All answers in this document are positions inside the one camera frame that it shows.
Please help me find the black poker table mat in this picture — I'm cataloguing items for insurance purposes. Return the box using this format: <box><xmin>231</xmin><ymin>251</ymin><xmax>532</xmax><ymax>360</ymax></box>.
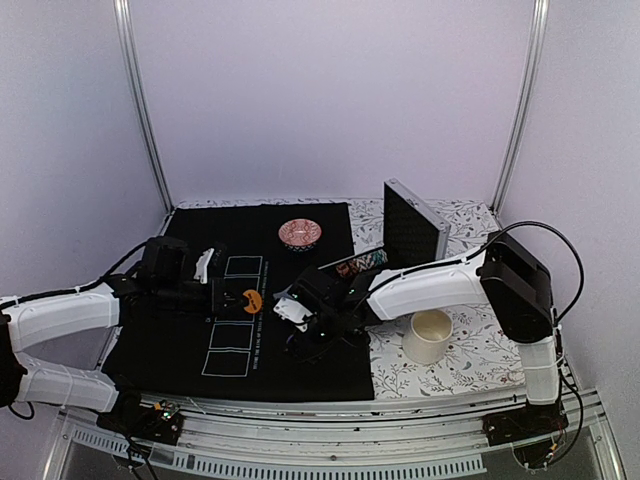
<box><xmin>102</xmin><ymin>203</ymin><xmax>374</xmax><ymax>402</ymax></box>

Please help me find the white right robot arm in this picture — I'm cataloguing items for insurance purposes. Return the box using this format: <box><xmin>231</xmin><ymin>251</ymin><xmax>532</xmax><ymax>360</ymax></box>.
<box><xmin>273</xmin><ymin>231</ymin><xmax>560</xmax><ymax>436</ymax></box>

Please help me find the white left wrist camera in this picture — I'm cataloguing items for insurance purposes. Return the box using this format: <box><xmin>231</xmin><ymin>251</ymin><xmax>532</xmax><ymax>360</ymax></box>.
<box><xmin>193</xmin><ymin>244</ymin><xmax>226</xmax><ymax>285</ymax></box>

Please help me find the red patterned ceramic bowl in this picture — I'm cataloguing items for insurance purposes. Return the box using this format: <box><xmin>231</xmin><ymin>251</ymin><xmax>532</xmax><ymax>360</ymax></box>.
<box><xmin>278</xmin><ymin>218</ymin><xmax>322</xmax><ymax>253</ymax></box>

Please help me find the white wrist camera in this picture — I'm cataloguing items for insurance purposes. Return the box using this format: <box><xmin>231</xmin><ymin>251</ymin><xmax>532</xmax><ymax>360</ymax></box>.
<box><xmin>273</xmin><ymin>297</ymin><xmax>312</xmax><ymax>332</ymax></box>
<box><xmin>193</xmin><ymin>244</ymin><xmax>226</xmax><ymax>285</ymax></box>

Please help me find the aluminium frame post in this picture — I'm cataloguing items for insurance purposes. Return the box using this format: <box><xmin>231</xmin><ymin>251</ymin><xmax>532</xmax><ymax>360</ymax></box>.
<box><xmin>490</xmin><ymin>0</ymin><xmax>550</xmax><ymax>217</ymax></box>
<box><xmin>113</xmin><ymin>0</ymin><xmax>174</xmax><ymax>214</ymax></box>

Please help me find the orange big blind button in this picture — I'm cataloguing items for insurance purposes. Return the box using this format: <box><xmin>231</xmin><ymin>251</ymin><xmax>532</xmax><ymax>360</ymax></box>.
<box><xmin>243</xmin><ymin>289</ymin><xmax>263</xmax><ymax>315</ymax></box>

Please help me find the white ceramic mug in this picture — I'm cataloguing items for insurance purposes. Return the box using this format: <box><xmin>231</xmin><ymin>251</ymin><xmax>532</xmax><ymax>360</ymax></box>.
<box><xmin>402</xmin><ymin>310</ymin><xmax>453</xmax><ymax>365</ymax></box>

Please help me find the floral white tablecloth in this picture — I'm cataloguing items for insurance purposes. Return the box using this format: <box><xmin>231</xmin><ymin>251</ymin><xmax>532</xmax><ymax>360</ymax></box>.
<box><xmin>177</xmin><ymin>198</ymin><xmax>525</xmax><ymax>400</ymax></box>

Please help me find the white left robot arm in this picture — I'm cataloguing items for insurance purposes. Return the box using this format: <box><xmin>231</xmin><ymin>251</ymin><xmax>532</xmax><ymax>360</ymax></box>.
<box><xmin>1</xmin><ymin>236</ymin><xmax>230</xmax><ymax>434</ymax></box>

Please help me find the right aluminium frame post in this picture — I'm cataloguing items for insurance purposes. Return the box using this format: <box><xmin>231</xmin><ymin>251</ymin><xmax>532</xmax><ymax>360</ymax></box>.
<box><xmin>490</xmin><ymin>0</ymin><xmax>550</xmax><ymax>217</ymax></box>

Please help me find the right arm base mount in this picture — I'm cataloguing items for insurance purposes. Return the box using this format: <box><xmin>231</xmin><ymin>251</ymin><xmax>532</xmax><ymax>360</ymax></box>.
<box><xmin>482</xmin><ymin>400</ymin><xmax>569</xmax><ymax>470</ymax></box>

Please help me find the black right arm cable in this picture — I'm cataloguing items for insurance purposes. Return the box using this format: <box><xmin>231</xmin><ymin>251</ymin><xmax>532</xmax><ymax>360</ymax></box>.
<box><xmin>479</xmin><ymin>220</ymin><xmax>586</xmax><ymax>331</ymax></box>

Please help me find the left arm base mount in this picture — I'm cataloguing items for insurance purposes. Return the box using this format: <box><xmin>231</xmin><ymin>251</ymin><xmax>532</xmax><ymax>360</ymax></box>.
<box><xmin>96</xmin><ymin>391</ymin><xmax>184</xmax><ymax>446</ymax></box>

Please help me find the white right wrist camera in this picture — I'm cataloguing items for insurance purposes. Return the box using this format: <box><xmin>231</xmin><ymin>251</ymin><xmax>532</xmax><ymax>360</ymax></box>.
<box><xmin>273</xmin><ymin>297</ymin><xmax>312</xmax><ymax>332</ymax></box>

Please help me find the left aluminium frame post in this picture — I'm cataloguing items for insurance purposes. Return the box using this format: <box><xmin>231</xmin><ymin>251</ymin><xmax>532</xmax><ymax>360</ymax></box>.
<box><xmin>113</xmin><ymin>0</ymin><xmax>174</xmax><ymax>214</ymax></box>

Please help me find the aluminium front rail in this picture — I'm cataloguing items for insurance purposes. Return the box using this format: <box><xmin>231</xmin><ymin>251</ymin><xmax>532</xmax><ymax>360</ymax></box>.
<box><xmin>42</xmin><ymin>388</ymin><xmax>626</xmax><ymax>479</ymax></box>

